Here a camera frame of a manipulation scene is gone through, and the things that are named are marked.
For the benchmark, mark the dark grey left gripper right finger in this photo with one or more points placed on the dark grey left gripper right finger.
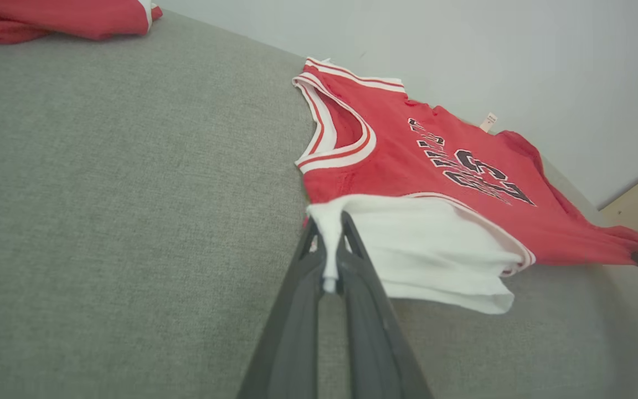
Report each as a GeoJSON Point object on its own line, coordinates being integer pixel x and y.
{"type": "Point", "coordinates": [371, 343]}

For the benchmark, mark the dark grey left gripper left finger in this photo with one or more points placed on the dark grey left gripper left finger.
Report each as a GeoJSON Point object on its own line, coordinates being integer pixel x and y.
{"type": "Point", "coordinates": [291, 343]}

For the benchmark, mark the red basketball jersey black print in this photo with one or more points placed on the red basketball jersey black print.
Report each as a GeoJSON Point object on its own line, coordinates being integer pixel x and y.
{"type": "Point", "coordinates": [407, 160]}

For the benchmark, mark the red shorts white stripe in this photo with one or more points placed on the red shorts white stripe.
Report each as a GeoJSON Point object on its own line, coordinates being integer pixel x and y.
{"type": "Point", "coordinates": [75, 16]}

